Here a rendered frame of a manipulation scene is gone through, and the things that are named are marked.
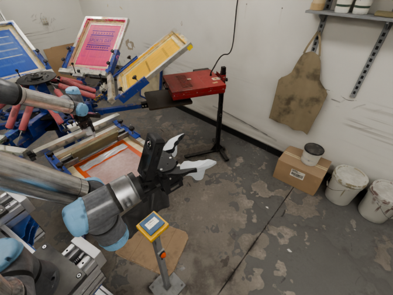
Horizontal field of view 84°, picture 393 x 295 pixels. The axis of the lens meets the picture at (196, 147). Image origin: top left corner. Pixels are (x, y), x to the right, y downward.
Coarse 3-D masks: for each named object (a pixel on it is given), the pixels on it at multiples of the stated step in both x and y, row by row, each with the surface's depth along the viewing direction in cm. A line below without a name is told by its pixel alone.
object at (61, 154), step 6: (114, 126) 185; (102, 132) 178; (108, 132) 181; (90, 138) 172; (96, 138) 175; (132, 138) 175; (138, 138) 172; (78, 144) 167; (84, 144) 169; (60, 150) 161; (66, 150) 161; (72, 150) 164; (60, 156) 159; (126, 210) 124; (120, 216) 122
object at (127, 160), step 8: (128, 144) 172; (104, 152) 165; (120, 152) 164; (128, 152) 164; (136, 152) 165; (112, 160) 158; (120, 160) 158; (128, 160) 158; (136, 160) 158; (120, 168) 152; (128, 168) 152; (136, 168) 152; (136, 176) 146
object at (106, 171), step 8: (88, 160) 158; (104, 160) 158; (80, 168) 152; (96, 168) 152; (104, 168) 152; (112, 168) 152; (88, 176) 146; (96, 176) 146; (104, 176) 146; (112, 176) 146
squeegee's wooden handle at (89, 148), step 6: (114, 132) 166; (102, 138) 161; (108, 138) 164; (114, 138) 168; (90, 144) 155; (96, 144) 158; (102, 144) 162; (78, 150) 150; (84, 150) 153; (90, 150) 157; (78, 156) 152
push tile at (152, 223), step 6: (150, 216) 121; (156, 216) 121; (144, 222) 118; (150, 222) 118; (156, 222) 118; (162, 222) 118; (144, 228) 115; (150, 228) 115; (156, 228) 115; (150, 234) 113
